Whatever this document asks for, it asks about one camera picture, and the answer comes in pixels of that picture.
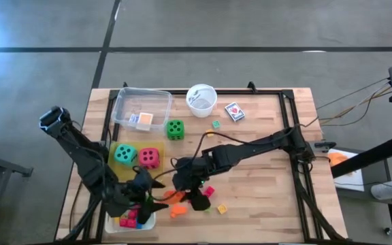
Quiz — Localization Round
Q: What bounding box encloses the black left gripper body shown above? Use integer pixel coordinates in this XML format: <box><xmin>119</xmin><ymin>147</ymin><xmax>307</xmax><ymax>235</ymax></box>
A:
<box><xmin>103</xmin><ymin>168</ymin><xmax>151</xmax><ymax>218</ymax></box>

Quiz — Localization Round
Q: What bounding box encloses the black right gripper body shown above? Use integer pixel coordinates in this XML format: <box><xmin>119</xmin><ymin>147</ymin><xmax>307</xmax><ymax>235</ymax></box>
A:
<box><xmin>171</xmin><ymin>152</ymin><xmax>219</xmax><ymax>191</ymax></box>

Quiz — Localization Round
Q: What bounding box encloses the long orange brick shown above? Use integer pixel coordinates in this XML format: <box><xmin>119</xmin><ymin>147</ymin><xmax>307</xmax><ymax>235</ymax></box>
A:
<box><xmin>161</xmin><ymin>190</ymin><xmax>187</xmax><ymax>206</ymax></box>

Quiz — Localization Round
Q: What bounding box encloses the pink foam die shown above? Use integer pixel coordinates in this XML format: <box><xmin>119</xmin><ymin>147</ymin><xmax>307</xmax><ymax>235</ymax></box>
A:
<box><xmin>138</xmin><ymin>146</ymin><xmax>161</xmax><ymax>170</ymax></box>

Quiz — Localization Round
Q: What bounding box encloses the teal foam die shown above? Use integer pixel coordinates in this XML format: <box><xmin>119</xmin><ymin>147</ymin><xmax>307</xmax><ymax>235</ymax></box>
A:
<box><xmin>114</xmin><ymin>144</ymin><xmax>139</xmax><ymax>167</ymax></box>

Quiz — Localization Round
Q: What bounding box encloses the yellow translucent tray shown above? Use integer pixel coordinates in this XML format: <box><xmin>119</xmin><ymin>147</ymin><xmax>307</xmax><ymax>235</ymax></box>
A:
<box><xmin>108</xmin><ymin>140</ymin><xmax>167</xmax><ymax>182</ymax></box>

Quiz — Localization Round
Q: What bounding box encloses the angled orange brick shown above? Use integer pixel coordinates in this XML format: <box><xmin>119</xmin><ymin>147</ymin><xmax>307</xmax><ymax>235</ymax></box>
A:
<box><xmin>169</xmin><ymin>203</ymin><xmax>189</xmax><ymax>219</ymax></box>

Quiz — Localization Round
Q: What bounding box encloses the white plastic bin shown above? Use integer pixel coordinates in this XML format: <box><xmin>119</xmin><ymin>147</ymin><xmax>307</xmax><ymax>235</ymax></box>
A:
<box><xmin>104</xmin><ymin>203</ymin><xmax>157</xmax><ymax>234</ymax></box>

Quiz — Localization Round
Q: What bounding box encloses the green foam die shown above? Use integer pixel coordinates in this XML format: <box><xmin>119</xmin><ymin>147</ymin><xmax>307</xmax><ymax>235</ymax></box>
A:
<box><xmin>166</xmin><ymin>119</ymin><xmax>186</xmax><ymax>142</ymax></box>

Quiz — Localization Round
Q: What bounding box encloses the translucent white cup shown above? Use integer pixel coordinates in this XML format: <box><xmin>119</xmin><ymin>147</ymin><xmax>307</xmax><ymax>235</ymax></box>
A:
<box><xmin>186</xmin><ymin>83</ymin><xmax>218</xmax><ymax>119</ymax></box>

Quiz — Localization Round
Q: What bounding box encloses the heart print card box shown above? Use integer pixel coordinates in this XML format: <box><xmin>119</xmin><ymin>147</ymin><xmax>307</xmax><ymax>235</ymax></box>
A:
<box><xmin>225</xmin><ymin>101</ymin><xmax>246</xmax><ymax>123</ymax></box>

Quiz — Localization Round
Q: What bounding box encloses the clear plastic bin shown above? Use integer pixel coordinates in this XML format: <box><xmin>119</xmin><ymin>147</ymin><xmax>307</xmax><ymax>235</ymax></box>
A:
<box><xmin>111</xmin><ymin>86</ymin><xmax>174</xmax><ymax>133</ymax></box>

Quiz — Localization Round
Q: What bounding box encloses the orange crumpled object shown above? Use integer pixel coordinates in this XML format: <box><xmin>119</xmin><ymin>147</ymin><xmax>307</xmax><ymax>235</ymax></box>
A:
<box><xmin>328</xmin><ymin>152</ymin><xmax>350</xmax><ymax>167</ymax></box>

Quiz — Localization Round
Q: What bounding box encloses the white paper sheet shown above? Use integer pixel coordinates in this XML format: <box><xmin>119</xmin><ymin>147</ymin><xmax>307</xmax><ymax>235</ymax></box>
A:
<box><xmin>327</xmin><ymin>148</ymin><xmax>365</xmax><ymax>193</ymax></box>

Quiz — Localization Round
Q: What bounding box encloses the black slanted beam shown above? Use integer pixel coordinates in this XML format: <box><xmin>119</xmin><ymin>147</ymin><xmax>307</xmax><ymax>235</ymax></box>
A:
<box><xmin>330</xmin><ymin>134</ymin><xmax>392</xmax><ymax>178</ymax></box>

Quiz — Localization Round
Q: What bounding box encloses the person's foot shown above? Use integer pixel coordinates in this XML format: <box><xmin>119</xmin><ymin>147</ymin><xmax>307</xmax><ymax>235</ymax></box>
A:
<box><xmin>370</xmin><ymin>179</ymin><xmax>392</xmax><ymax>200</ymax></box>

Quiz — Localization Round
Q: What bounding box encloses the thin cable bundle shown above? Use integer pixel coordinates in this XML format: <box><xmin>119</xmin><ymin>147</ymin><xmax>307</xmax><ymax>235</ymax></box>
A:
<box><xmin>304</xmin><ymin>77</ymin><xmax>392</xmax><ymax>129</ymax></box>

